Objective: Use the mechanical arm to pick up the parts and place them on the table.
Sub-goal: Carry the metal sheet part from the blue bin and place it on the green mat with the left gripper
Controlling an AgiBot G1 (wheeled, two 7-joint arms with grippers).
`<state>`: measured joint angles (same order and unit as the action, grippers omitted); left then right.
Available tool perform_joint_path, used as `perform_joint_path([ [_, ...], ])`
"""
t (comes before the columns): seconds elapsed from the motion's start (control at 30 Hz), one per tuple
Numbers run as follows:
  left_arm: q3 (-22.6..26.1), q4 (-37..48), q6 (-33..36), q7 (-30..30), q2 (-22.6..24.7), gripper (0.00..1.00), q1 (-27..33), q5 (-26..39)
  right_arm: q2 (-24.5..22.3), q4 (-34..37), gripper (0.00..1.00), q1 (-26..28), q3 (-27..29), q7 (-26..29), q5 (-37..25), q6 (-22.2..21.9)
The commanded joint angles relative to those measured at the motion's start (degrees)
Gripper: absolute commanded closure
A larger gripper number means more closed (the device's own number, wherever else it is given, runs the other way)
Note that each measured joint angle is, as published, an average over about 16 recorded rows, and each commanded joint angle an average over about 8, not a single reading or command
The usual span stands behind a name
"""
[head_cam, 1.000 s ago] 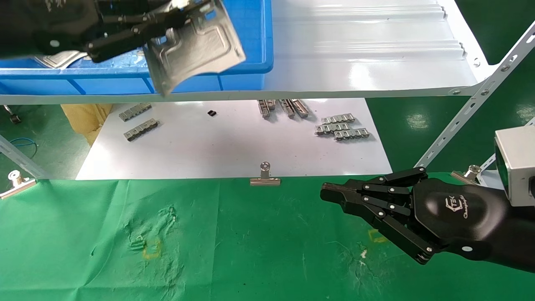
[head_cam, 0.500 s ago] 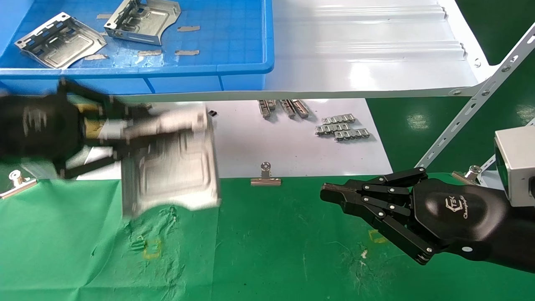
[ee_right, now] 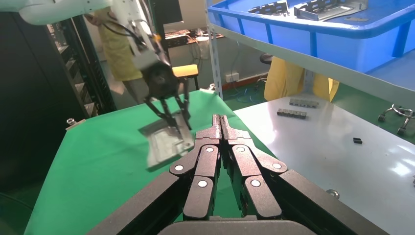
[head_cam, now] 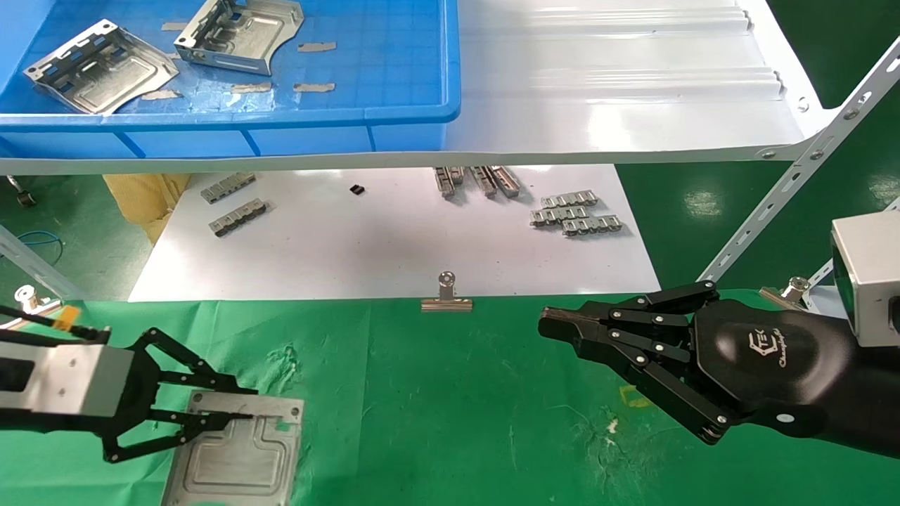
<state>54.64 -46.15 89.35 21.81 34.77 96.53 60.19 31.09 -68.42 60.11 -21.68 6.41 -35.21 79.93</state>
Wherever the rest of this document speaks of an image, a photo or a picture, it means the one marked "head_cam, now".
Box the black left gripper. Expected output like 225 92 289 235
0 328 259 465

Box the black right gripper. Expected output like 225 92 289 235
539 281 856 446

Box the stamped sheet metal bracket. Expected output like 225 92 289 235
162 391 305 506
23 19 180 116
174 0 305 77

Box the green table cloth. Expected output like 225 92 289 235
0 288 900 506

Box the silver binder clip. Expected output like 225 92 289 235
0 284 63 330
421 273 473 313
759 278 811 311

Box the yellow plastic bag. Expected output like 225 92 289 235
103 174 192 245

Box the white table board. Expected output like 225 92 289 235
129 165 662 303

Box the white shelf board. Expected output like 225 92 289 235
0 0 839 176

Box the black caster wheel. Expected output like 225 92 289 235
7 176 37 209

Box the blue plastic bin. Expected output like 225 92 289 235
0 0 461 161

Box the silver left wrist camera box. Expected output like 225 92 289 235
0 342 135 420

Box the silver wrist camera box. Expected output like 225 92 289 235
830 209 900 349
0 342 135 420

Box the black cable with orange tag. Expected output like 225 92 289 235
0 304 112 345

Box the grey metal frame bar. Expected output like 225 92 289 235
0 225 89 301

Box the blue cable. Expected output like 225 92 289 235
15 231 65 268

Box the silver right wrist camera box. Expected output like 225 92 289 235
830 209 900 349

